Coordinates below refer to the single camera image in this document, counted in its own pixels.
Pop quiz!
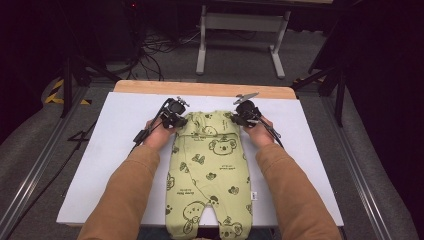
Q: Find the tangle of black floor cables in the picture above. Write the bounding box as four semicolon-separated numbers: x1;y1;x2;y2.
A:
123;28;201;82

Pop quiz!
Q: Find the person's left hand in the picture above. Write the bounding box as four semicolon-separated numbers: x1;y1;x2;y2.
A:
143;119;178;152

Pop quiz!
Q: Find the black tripod stand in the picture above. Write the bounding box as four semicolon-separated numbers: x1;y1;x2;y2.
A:
59;56;121;118

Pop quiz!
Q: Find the black metal stand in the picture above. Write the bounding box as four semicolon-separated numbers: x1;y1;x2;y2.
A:
291;63;348;128

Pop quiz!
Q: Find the aluminium floor rail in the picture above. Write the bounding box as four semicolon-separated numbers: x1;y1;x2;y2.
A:
0;87;89;234
321;96;393;240

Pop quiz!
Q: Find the yellow black hazard tape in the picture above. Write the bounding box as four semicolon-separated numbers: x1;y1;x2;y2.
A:
44;78;93;106

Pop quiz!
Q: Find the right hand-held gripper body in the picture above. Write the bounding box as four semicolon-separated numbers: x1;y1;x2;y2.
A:
233;92;263;123

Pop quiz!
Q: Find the white table mat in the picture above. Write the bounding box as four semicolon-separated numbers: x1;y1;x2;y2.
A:
55;91;345;228

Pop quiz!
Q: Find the white metal desk frame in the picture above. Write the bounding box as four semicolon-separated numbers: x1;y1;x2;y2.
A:
195;4;292;80

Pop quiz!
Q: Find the left hand-held gripper black cable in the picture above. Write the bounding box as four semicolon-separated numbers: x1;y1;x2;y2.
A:
129;98;174;156

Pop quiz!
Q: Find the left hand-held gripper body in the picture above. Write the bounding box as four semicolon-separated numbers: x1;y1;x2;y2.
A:
159;95;191;123

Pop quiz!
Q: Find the green printed baby romper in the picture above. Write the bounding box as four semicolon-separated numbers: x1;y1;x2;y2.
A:
164;109;254;240

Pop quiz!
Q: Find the right hand-held gripper black cable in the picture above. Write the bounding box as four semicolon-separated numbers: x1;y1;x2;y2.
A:
256;118;285;149

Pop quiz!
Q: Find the hand-held gripper black cable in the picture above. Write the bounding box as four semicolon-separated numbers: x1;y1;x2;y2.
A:
256;118;285;149
129;98;174;156

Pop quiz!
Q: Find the person's right hand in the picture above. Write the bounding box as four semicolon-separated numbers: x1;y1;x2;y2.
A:
243;115;276;150

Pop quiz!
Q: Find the black tape floor mark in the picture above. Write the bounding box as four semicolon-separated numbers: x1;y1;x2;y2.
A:
68;121;98;151

